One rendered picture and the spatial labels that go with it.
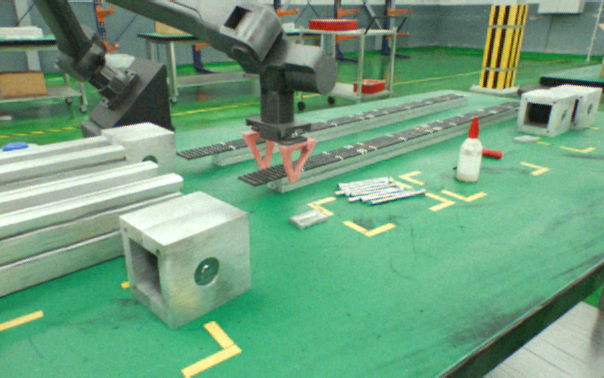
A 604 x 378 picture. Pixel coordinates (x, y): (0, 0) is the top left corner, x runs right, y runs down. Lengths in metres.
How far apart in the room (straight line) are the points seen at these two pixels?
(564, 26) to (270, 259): 11.80
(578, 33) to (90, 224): 11.81
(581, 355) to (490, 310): 0.97
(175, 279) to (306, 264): 0.18
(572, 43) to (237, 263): 11.80
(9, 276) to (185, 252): 0.22
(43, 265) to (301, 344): 0.31
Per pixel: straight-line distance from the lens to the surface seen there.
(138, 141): 0.80
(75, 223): 0.59
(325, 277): 0.55
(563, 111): 1.31
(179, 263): 0.45
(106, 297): 0.55
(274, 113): 0.74
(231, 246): 0.48
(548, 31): 12.36
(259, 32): 0.68
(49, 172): 0.78
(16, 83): 5.60
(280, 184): 0.78
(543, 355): 1.45
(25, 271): 0.60
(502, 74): 6.93
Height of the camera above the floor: 1.07
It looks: 22 degrees down
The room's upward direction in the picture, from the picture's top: straight up
